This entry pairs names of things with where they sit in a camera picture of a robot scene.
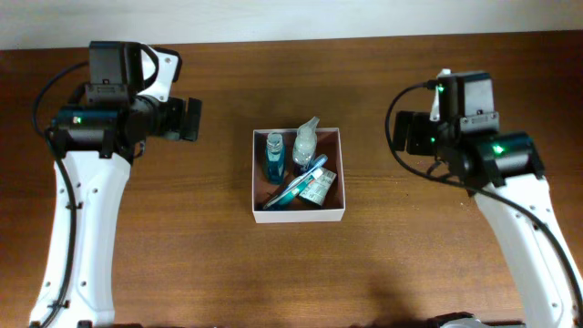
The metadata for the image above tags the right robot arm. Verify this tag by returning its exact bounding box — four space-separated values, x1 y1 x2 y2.
384 110 582 327

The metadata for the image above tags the white cardboard box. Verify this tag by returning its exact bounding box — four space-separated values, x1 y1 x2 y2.
251 128 346 223

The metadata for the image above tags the green Dettol soap box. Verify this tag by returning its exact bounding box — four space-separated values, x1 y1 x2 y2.
299 168 337 207

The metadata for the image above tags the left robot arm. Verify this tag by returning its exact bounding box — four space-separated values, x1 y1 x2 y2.
29 96 202 327

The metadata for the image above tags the blue white toothbrush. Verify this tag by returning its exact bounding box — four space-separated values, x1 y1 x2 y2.
262 154 328 210

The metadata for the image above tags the teal mouthwash bottle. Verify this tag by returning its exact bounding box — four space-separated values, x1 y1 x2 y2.
265 132 285 185

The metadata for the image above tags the Colgate toothpaste tube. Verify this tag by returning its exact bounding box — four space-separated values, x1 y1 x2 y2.
264 169 323 210

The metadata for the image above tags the clear dark spray bottle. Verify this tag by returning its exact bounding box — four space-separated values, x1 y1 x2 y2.
292 117 320 176

